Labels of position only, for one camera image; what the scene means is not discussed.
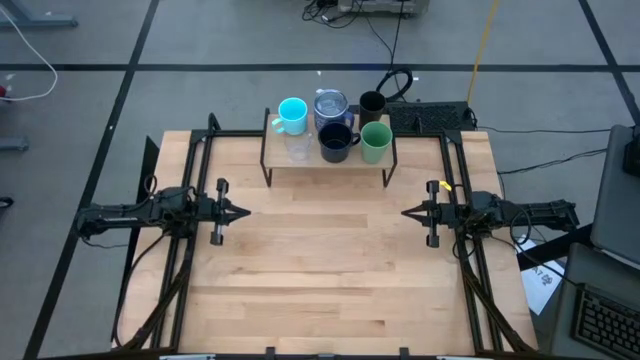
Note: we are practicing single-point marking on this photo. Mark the yellow tag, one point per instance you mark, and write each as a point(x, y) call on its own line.
point(445, 186)

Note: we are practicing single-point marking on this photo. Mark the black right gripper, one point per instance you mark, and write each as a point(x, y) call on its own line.
point(450, 212)

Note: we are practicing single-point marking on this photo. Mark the purple steel mug white lettering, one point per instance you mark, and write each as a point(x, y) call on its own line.
point(331, 105)

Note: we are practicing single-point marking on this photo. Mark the teal plastic mug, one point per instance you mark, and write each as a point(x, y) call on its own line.
point(292, 117)

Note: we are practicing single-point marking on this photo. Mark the navy speckled enamel mug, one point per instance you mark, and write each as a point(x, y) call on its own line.
point(336, 145)

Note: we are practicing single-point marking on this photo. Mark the grey hard case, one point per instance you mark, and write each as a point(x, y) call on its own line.
point(620, 200)

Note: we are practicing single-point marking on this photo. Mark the black perforated metal box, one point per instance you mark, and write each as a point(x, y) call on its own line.
point(425, 117)

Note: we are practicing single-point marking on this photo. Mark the wooden shelf black metal legs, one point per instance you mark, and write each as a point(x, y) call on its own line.
point(280, 160)

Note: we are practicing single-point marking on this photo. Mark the tall black cup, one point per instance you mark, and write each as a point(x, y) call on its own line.
point(371, 105)

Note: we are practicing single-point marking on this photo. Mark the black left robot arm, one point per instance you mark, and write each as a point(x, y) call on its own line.
point(125, 215)

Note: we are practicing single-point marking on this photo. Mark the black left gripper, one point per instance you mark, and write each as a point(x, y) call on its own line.
point(210, 212)

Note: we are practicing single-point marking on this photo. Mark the green plastic cup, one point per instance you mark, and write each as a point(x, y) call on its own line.
point(376, 142)

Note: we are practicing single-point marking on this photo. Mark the grey device box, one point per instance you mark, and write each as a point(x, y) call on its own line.
point(380, 5)

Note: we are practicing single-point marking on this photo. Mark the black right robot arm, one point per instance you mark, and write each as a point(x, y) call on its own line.
point(545, 212)

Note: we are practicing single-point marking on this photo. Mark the white paper sheet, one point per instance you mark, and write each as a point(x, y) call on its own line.
point(542, 285)

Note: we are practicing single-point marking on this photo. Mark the clear glass cup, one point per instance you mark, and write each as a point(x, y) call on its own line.
point(298, 147)

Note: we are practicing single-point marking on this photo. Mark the grey table foot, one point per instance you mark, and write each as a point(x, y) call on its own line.
point(35, 21)

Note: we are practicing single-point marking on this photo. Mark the laptop with black keyboard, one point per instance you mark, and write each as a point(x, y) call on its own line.
point(605, 320)

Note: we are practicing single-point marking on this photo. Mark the black aluminium table frame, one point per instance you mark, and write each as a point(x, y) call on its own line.
point(230, 133)

